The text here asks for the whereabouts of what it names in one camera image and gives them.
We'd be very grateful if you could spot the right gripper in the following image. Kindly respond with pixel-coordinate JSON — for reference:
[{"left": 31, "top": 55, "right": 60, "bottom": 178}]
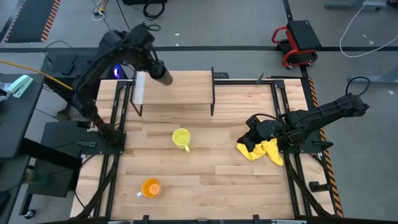
[{"left": 236, "top": 114, "right": 285, "bottom": 152}]

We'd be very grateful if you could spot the yellow mug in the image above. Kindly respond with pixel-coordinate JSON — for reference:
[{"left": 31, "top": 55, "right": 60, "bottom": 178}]
[{"left": 172, "top": 128, "right": 192, "bottom": 154}]

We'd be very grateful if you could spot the white mug with orange inside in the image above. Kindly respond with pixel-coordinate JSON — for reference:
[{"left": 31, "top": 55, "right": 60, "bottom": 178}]
[{"left": 136, "top": 177, "right": 163, "bottom": 199}]

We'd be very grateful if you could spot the yellow cloth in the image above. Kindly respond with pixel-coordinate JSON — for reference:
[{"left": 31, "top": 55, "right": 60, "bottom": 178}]
[{"left": 236, "top": 116, "right": 285, "bottom": 167}]

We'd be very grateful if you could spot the translucent white cylinder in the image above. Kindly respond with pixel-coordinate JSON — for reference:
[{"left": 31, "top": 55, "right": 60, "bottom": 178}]
[{"left": 132, "top": 70, "right": 147, "bottom": 105}]

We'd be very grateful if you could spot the black box with blue light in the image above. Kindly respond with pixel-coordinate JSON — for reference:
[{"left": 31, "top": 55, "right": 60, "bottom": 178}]
[{"left": 111, "top": 63, "right": 125, "bottom": 80}]

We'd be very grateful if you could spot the hazard stripe tape strip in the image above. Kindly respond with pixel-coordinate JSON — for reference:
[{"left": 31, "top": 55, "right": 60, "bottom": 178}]
[{"left": 307, "top": 77, "right": 345, "bottom": 218}]

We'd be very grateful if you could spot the black flat box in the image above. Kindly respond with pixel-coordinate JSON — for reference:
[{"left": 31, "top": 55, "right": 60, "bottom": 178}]
[{"left": 43, "top": 54, "right": 78, "bottom": 77}]

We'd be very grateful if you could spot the red and black rolling stool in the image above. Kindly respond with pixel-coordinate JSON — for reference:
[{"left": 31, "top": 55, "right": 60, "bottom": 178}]
[{"left": 271, "top": 19, "right": 323, "bottom": 70}]

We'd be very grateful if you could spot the black mat with hazard stripes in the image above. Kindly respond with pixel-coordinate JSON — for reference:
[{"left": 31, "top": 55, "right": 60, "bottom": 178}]
[{"left": 4, "top": 0, "right": 62, "bottom": 44}]

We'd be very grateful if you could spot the mint green stapler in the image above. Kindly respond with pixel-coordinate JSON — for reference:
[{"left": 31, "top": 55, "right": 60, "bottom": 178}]
[{"left": 6, "top": 74, "right": 34, "bottom": 99}]

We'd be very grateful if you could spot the black desk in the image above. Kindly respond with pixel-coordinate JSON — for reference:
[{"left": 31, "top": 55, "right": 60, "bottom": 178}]
[{"left": 0, "top": 73, "right": 45, "bottom": 159}]

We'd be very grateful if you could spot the wooden shelf with black frame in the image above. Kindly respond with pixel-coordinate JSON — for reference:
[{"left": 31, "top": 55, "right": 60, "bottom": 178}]
[{"left": 129, "top": 66, "right": 216, "bottom": 118}]

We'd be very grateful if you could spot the black cable loop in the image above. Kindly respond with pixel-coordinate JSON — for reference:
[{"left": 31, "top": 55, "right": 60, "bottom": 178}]
[{"left": 142, "top": 1, "right": 166, "bottom": 20}]

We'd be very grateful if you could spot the black metal base plate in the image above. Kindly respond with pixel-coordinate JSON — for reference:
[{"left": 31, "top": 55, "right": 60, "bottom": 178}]
[
  {"left": 40, "top": 121, "right": 127, "bottom": 156},
  {"left": 281, "top": 130, "right": 326, "bottom": 154}
]

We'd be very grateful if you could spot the white cable with plug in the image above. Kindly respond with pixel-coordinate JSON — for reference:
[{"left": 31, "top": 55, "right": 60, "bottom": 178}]
[{"left": 91, "top": 0, "right": 108, "bottom": 22}]

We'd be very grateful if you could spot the orange cable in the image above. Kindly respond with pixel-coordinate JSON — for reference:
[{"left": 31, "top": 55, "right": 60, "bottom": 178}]
[{"left": 0, "top": 59, "right": 74, "bottom": 91}]

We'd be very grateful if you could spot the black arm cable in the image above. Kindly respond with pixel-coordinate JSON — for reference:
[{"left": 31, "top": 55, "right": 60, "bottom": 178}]
[{"left": 345, "top": 76, "right": 371, "bottom": 97}]

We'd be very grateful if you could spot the black table frame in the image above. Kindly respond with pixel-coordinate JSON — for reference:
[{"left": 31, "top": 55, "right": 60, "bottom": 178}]
[{"left": 76, "top": 77, "right": 336, "bottom": 224}]

